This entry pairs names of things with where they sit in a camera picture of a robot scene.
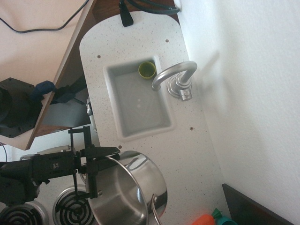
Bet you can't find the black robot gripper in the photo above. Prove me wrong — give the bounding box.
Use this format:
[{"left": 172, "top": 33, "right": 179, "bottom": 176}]
[{"left": 30, "top": 126, "right": 120, "bottom": 199}]

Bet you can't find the stainless steel pot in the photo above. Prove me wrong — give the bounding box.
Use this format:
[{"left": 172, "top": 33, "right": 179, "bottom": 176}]
[{"left": 88, "top": 150, "right": 168, "bottom": 225}]

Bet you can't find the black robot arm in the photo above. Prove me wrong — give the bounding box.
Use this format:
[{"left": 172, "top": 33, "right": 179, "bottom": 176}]
[{"left": 0, "top": 127, "right": 120, "bottom": 207}]

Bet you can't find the right stove burner coil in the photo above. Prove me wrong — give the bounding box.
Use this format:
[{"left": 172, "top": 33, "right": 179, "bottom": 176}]
[{"left": 52, "top": 186, "right": 98, "bottom": 225}]

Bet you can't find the stove burner coil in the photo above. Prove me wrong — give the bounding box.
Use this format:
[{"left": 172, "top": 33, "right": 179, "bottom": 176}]
[
  {"left": 52, "top": 186, "right": 98, "bottom": 225},
  {"left": 0, "top": 201, "right": 49, "bottom": 225}
]

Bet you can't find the grey toy sink basin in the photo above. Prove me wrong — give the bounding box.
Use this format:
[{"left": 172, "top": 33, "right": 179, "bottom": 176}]
[{"left": 103, "top": 55, "right": 175, "bottom": 142}]

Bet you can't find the left stove burner coil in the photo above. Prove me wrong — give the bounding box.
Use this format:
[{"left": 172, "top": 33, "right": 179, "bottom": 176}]
[{"left": 0, "top": 201, "right": 49, "bottom": 225}]

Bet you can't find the blue clamp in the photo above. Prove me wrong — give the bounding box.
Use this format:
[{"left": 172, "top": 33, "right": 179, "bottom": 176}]
[{"left": 30, "top": 81, "right": 56, "bottom": 102}]

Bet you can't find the wooden side panel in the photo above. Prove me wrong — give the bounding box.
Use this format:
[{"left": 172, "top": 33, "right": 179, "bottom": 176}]
[{"left": 18, "top": 0, "right": 96, "bottom": 150}]

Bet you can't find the green plastic cup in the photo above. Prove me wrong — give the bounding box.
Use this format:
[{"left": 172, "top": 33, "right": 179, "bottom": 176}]
[{"left": 138, "top": 61, "right": 156, "bottom": 80}]

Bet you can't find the silver toy faucet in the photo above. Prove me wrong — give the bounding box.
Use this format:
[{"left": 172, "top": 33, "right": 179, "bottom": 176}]
[{"left": 152, "top": 61, "right": 197, "bottom": 101}]

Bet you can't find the orange toy carrot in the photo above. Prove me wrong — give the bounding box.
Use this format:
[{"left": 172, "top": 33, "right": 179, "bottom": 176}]
[{"left": 191, "top": 214, "right": 218, "bottom": 225}]

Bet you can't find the teal plastic toy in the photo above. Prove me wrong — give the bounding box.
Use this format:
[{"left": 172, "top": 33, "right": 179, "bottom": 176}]
[{"left": 211, "top": 208, "right": 237, "bottom": 225}]

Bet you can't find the dark board at corner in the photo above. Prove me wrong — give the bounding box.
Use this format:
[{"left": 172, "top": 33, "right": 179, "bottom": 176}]
[{"left": 222, "top": 183, "right": 293, "bottom": 225}]

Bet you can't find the grey oven door handle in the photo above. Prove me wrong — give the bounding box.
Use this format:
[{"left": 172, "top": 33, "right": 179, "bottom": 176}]
[{"left": 20, "top": 145, "right": 71, "bottom": 161}]

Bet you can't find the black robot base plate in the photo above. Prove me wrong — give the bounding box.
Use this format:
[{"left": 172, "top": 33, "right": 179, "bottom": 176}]
[{"left": 0, "top": 77, "right": 42, "bottom": 138}]

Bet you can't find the black strap on counter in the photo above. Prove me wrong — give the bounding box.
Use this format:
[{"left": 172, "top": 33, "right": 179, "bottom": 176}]
[{"left": 118, "top": 0, "right": 134, "bottom": 27}]

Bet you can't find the black cable on floor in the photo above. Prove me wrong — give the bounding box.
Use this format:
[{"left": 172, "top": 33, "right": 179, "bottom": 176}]
[{"left": 0, "top": 0, "right": 90, "bottom": 34}]

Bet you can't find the dark green hose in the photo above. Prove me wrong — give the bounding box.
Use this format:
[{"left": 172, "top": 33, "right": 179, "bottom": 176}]
[{"left": 127, "top": 0, "right": 180, "bottom": 15}]

